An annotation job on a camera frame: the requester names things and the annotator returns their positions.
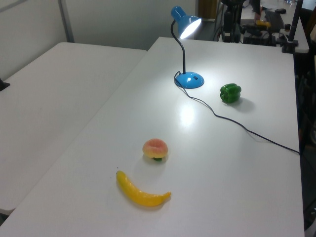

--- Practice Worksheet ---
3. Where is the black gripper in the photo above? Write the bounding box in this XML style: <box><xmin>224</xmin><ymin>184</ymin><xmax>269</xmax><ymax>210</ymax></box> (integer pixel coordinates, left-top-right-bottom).
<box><xmin>221</xmin><ymin>4</ymin><xmax>242</xmax><ymax>43</ymax></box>

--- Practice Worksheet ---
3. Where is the blue desk lamp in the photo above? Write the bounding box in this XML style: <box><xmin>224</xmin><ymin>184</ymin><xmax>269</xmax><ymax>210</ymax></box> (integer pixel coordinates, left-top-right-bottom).
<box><xmin>170</xmin><ymin>6</ymin><xmax>205</xmax><ymax>89</ymax></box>

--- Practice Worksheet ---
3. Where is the black electronic equipment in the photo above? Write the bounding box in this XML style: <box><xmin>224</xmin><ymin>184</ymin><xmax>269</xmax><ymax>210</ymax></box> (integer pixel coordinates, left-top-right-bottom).
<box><xmin>243</xmin><ymin>24</ymin><xmax>282</xmax><ymax>46</ymax></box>

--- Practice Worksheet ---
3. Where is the small yellow object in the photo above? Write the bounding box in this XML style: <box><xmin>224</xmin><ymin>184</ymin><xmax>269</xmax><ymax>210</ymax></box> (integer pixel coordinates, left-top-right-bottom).
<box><xmin>255</xmin><ymin>19</ymin><xmax>272</xmax><ymax>28</ymax></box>

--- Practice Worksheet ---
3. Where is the brown wooden cabinet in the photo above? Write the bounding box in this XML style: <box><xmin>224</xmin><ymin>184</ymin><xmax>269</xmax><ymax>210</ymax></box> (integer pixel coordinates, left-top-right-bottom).
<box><xmin>197</xmin><ymin>0</ymin><xmax>218</xmax><ymax>22</ymax></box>

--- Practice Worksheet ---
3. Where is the black keyboard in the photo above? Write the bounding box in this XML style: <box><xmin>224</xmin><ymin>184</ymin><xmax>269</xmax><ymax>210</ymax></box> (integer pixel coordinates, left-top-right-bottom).
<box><xmin>264</xmin><ymin>9</ymin><xmax>285</xmax><ymax>30</ymax></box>

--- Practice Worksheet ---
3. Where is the green bell pepper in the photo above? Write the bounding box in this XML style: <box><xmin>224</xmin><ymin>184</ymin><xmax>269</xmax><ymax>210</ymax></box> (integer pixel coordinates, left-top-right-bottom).
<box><xmin>219</xmin><ymin>83</ymin><xmax>242</xmax><ymax>104</ymax></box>

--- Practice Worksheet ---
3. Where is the pink yellow peach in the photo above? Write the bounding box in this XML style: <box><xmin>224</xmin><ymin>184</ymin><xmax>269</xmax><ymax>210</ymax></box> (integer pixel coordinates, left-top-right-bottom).
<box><xmin>142</xmin><ymin>138</ymin><xmax>170</xmax><ymax>162</ymax></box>

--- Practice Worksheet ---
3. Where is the yellow banana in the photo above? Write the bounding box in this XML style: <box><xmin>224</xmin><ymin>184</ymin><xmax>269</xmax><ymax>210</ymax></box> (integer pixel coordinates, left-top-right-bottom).
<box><xmin>116</xmin><ymin>170</ymin><xmax>172</xmax><ymax>207</ymax></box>

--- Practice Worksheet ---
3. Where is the black camera pole with clamp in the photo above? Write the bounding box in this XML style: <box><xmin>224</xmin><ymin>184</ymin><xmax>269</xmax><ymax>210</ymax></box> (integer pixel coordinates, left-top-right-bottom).
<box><xmin>281</xmin><ymin>0</ymin><xmax>304</xmax><ymax>54</ymax></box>

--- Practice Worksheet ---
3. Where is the black lamp power cable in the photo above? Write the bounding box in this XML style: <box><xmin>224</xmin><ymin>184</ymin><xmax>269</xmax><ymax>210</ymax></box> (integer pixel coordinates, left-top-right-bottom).
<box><xmin>174</xmin><ymin>71</ymin><xmax>301</xmax><ymax>156</ymax></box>

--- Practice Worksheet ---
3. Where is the grey metal partition post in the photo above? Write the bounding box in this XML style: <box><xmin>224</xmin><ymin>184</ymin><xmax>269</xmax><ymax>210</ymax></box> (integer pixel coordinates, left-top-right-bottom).
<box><xmin>58</xmin><ymin>0</ymin><xmax>75</xmax><ymax>43</ymax></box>

